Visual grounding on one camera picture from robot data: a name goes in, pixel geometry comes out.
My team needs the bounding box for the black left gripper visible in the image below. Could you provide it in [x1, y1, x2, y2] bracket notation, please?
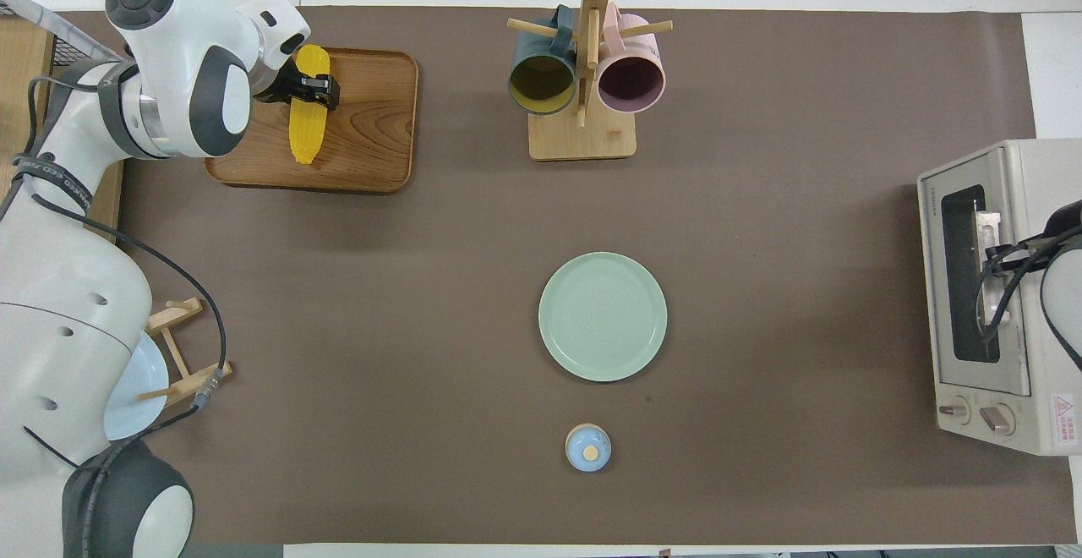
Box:
[254, 57, 341, 111]

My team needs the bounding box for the yellow corn cob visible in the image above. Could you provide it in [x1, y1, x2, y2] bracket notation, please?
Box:
[289, 44, 332, 166]

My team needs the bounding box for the pale green round plate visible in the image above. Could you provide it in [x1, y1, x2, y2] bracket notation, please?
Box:
[538, 252, 669, 383]

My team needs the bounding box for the cream toaster oven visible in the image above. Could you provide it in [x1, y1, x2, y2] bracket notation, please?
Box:
[917, 139, 1082, 457]

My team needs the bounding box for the brown wooden tray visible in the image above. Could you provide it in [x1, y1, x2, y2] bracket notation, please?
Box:
[205, 46, 420, 195]

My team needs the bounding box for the dark blue mug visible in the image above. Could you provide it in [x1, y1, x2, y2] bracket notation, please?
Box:
[507, 5, 578, 117]

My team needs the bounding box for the brown table mat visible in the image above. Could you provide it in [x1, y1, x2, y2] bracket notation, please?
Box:
[17, 7, 1076, 546]

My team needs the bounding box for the wooden mug tree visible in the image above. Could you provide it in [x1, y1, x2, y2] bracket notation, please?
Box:
[507, 0, 675, 161]

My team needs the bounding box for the white checked cloth liner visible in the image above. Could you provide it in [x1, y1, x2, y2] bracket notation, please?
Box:
[0, 0, 136, 77]

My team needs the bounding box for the wooden plate rack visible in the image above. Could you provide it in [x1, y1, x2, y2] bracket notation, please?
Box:
[135, 296, 234, 411]

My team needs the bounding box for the pink mug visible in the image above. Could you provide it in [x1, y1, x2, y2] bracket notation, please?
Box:
[596, 2, 667, 115]

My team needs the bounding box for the light wooden shelf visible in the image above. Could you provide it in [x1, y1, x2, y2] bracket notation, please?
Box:
[0, 17, 126, 242]

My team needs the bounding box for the light blue plate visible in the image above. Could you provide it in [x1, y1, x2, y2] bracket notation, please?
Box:
[103, 331, 170, 442]

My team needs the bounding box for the black wire basket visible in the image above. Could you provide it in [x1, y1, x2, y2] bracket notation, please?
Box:
[0, 0, 128, 70]

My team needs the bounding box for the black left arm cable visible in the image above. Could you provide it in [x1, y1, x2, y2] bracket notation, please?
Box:
[17, 68, 231, 491]

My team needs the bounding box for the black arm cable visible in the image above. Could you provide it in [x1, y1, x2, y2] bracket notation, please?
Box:
[17, 68, 231, 491]
[976, 224, 1082, 343]

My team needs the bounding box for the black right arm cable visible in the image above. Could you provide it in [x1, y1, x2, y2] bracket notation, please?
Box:
[976, 224, 1082, 343]

